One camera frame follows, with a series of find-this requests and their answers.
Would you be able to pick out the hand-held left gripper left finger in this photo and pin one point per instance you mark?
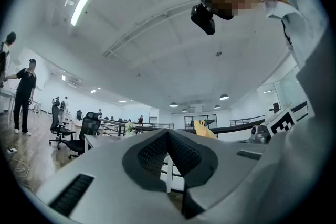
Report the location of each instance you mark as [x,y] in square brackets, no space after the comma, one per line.
[105,178]

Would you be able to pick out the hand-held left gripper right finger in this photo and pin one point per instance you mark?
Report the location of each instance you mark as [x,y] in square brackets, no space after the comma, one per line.
[231,165]

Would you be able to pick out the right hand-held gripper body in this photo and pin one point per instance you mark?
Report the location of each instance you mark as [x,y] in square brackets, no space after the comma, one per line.
[281,123]

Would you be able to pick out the yellow cloth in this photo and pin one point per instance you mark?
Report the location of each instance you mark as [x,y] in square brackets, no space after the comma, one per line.
[204,129]

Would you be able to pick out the black metal railing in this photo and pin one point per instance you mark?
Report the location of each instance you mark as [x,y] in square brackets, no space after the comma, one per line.
[299,107]

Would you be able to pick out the person's white shirt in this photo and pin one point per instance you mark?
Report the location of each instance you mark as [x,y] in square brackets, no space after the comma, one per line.
[302,165]

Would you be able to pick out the black framed glass partition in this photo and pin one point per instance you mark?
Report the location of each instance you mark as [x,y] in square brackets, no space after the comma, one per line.
[200,120]

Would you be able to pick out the black mesh office chair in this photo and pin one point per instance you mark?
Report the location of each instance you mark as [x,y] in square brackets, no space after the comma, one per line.
[56,123]
[90,126]

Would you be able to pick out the white vase with flowers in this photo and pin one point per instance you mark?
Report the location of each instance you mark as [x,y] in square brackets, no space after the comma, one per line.
[130,128]

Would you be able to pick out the row of ceiling panel lights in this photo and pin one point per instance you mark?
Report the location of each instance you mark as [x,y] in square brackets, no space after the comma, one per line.
[93,91]

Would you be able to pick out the white power strip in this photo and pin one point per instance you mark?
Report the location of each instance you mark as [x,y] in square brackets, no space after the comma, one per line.
[11,150]

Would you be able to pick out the long ceiling tube light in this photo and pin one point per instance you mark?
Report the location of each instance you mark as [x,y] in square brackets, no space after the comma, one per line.
[82,4]

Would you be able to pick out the black head-mounted camera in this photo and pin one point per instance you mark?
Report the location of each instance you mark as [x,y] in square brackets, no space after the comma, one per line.
[203,19]

